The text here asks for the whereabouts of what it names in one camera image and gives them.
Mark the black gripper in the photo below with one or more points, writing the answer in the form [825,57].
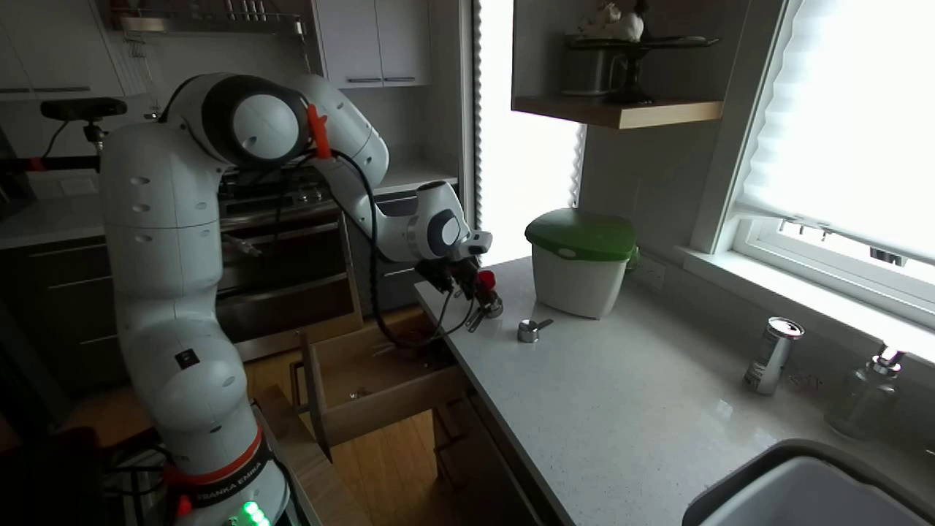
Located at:
[449,276]

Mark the steel measuring cup pair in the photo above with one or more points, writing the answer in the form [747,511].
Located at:
[486,310]

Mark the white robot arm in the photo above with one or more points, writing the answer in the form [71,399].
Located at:
[159,189]

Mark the orange measuring cup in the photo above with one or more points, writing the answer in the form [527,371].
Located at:
[486,281]

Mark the small steel measuring cup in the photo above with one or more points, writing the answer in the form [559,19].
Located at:
[531,327]

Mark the white bin green lid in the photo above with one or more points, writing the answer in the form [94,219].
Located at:
[579,262]

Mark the open wooden drawer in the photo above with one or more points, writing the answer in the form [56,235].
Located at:
[362,380]

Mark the stainless oven range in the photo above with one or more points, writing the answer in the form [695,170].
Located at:
[284,254]

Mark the white upper cabinet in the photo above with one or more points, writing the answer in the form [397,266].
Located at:
[373,41]

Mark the grey sink basin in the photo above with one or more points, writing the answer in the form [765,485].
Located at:
[807,482]

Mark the chrome kitchen faucet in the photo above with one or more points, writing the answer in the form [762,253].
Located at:
[870,395]

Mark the wooden wall shelf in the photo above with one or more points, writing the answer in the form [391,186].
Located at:
[619,114]

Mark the black camera on stand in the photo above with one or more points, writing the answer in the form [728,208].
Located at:
[91,113]

